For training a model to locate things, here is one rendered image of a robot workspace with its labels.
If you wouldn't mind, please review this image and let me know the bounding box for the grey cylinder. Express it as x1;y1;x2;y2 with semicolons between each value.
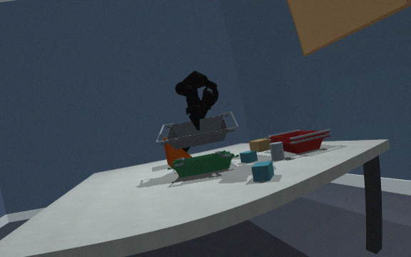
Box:
270;142;285;161

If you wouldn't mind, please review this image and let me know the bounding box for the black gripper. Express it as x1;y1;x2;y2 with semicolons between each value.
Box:
186;96;203;131

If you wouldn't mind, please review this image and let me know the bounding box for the green plastic tray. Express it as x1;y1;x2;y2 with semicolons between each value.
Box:
167;151;234;178

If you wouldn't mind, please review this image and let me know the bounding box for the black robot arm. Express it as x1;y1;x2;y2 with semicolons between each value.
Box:
176;71;219;119

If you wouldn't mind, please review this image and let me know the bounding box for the teal cube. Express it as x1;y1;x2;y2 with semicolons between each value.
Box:
251;161;274;182
240;151;258;163

